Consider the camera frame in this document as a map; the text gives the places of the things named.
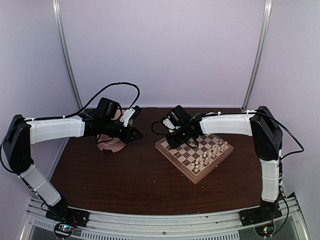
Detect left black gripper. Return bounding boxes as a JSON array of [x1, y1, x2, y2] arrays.
[[102, 118, 143, 144]]

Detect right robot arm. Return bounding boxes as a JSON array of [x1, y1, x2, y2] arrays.
[[160, 105, 283, 221]]

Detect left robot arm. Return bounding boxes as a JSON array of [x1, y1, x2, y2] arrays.
[[2, 97, 143, 222]]

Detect white chess pieces group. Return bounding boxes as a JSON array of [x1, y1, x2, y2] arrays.
[[190, 140, 228, 174]]

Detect wooden chess board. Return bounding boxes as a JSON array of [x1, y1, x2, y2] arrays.
[[155, 134, 234, 184]]

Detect left circuit board with LEDs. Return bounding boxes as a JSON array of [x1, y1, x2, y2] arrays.
[[53, 222, 75, 236]]

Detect circuit board with leds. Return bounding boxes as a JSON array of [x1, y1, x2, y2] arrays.
[[53, 222, 75, 236], [254, 223, 275, 238]]

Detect right circuit board with LEDs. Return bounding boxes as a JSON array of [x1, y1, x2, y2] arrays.
[[254, 223, 275, 238]]

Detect pink double pet bowl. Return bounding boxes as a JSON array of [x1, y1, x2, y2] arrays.
[[97, 109, 126, 153]]

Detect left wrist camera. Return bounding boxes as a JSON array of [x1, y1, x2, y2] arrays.
[[120, 105, 142, 127]]

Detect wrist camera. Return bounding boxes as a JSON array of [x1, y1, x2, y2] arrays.
[[120, 105, 142, 127], [161, 116, 180, 133]]

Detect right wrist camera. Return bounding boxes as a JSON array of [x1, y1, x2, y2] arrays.
[[161, 116, 180, 133]]

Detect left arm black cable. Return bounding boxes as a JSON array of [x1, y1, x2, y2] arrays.
[[62, 81, 141, 121]]

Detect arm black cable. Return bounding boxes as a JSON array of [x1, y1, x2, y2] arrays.
[[262, 109, 306, 161], [62, 81, 141, 121]]

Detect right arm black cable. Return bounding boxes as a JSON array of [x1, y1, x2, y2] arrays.
[[262, 109, 306, 161]]

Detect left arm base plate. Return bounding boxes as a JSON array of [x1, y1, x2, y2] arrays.
[[45, 208, 90, 227]]

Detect front aluminium rail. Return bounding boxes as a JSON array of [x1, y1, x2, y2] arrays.
[[17, 201, 311, 240]]

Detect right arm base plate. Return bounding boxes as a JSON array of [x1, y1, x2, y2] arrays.
[[239, 207, 283, 227]]

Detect right aluminium frame post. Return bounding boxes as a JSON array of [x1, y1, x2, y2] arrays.
[[241, 0, 273, 110]]

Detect aluminium frame post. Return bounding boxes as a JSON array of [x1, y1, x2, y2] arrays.
[[241, 0, 273, 110], [52, 0, 83, 109]]

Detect left aluminium frame post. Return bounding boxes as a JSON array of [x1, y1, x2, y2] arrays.
[[52, 0, 83, 109]]

